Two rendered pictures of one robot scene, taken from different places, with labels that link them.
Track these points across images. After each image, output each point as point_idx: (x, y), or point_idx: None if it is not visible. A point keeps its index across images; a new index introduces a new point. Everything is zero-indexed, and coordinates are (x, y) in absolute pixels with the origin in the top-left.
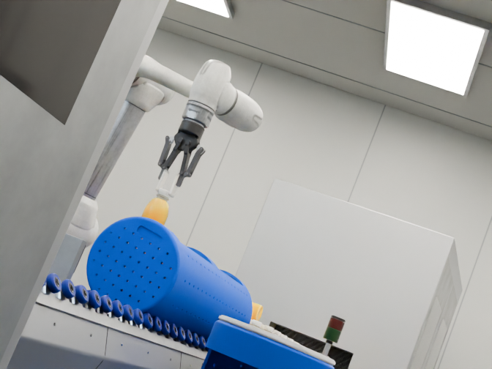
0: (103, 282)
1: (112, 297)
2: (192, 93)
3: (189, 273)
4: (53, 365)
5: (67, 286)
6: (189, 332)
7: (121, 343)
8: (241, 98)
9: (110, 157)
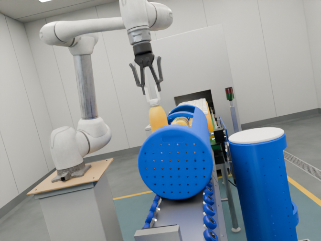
0: (163, 186)
1: (176, 192)
2: (127, 23)
3: (208, 141)
4: None
5: None
6: None
7: (221, 234)
8: (157, 6)
9: (90, 90)
